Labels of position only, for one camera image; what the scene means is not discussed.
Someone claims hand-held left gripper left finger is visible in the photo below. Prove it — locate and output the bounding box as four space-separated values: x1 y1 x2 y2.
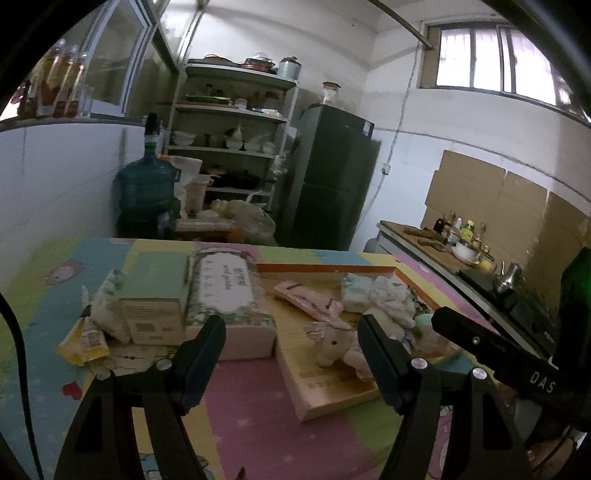
53 315 228 480

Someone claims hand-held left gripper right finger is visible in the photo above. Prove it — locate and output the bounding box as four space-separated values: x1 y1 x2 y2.
357 314 536 480

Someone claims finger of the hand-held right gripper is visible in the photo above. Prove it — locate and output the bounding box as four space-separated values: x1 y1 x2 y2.
431 307 544 385

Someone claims leopard print cloth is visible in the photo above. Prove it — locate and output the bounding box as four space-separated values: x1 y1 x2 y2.
409 295 435 317

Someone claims wooden tray with orange rim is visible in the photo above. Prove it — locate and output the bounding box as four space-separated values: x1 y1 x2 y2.
256 262 462 423

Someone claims white plush toy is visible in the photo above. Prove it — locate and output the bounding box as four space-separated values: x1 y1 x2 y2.
303 318 377 382

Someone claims light green cloth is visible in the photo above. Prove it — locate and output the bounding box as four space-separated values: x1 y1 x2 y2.
412 313 437 342

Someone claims floral tissue pack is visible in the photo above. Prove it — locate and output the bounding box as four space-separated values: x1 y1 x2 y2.
185 248 278 361

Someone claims black induction cooker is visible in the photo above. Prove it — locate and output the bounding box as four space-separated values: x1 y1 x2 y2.
457 267 523 297

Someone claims white fluffy cloth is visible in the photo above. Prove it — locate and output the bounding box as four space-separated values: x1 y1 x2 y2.
369 275 419 329

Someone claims metal kettle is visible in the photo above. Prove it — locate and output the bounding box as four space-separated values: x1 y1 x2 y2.
494 261 526 296

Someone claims light blue folded cloth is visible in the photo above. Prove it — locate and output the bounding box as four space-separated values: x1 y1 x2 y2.
341 272 376 313

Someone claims kitchen counter cabinet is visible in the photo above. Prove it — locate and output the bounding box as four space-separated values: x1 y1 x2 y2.
376 220 564 352

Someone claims white bowl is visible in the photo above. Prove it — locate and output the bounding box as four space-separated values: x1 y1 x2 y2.
451 242 482 265

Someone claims colourful printed mat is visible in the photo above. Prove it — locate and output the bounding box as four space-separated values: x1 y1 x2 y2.
0 235 499 480

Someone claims green and white box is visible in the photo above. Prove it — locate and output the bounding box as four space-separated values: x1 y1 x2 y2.
113 251 191 346

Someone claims pink packet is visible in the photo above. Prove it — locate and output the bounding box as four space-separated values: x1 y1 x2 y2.
273 281 345 322

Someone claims white plastic packet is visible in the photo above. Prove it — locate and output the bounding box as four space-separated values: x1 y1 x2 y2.
82 269 133 343

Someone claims kitchen cleaver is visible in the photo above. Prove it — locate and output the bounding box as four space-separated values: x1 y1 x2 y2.
404 225 450 253

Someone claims row of condiment bottles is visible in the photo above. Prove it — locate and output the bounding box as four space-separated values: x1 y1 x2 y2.
433 210 491 251

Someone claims yellow sachet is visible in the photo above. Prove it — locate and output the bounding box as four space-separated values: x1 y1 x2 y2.
56 318 111 367

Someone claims plastic bag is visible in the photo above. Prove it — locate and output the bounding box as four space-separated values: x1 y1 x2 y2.
210 191 279 246

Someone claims beige paper sack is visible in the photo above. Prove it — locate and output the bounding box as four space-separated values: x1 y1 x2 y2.
186 178 211 219

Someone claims blue water jug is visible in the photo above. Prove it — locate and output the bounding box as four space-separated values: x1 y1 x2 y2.
113 113 182 239

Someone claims dark refrigerator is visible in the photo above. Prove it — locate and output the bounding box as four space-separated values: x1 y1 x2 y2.
277 104 382 252

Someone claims white printed carton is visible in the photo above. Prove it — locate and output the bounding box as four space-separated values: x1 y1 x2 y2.
172 156 205 216

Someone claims stack of white dishes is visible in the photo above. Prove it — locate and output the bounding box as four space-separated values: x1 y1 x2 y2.
170 124 279 156

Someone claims metal shelf rack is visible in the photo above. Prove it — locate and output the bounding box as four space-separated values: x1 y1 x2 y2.
164 62 299 232

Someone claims barred window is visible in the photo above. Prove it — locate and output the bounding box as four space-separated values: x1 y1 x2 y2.
418 21 591 124

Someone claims red pot with lid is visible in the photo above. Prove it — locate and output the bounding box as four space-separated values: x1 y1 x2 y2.
242 53 277 71

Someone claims teal pot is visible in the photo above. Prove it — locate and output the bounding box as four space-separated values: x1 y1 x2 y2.
277 56 304 79

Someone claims row of amber bottles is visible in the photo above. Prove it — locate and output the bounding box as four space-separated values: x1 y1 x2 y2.
17 43 89 121

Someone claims aluminium framed glass partition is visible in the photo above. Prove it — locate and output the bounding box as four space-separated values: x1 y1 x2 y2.
83 0 172 117

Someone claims metal pipe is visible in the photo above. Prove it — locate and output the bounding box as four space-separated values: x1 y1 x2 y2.
369 0 437 49

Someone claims cardboard wall sheet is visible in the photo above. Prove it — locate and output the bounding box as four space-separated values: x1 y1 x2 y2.
425 150 591 296

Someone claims black cable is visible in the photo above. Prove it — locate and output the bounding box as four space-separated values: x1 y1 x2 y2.
0 293 44 480

